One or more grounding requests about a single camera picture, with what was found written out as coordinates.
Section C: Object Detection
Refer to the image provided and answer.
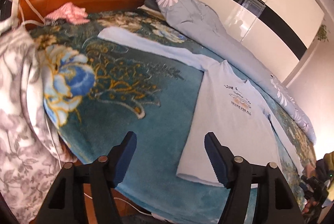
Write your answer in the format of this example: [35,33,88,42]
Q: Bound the grey floral pillow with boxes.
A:
[1,26,77,223]

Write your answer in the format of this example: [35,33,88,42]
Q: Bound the pink striped cloth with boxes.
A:
[45,2,90,25]

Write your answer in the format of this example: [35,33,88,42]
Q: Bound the light blue t-shirt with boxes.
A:
[98,27,304,186]

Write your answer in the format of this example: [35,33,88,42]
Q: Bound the grey daisy print duvet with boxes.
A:
[155,0,316,143]

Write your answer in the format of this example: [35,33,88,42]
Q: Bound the right hand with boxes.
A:
[302,199,318,214]

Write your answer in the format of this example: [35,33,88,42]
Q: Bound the teal floral bed blanket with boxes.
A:
[30,10,315,223]

